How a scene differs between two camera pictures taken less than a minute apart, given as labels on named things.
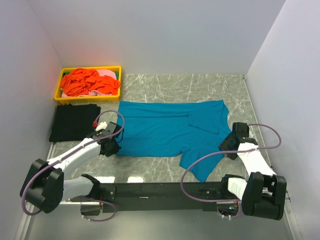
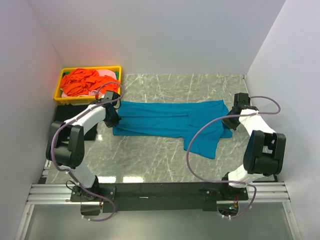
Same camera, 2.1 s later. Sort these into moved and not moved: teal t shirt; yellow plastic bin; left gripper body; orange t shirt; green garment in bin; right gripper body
Moved: left gripper body; right gripper body; teal t shirt
Not moved: green garment in bin; yellow plastic bin; orange t shirt
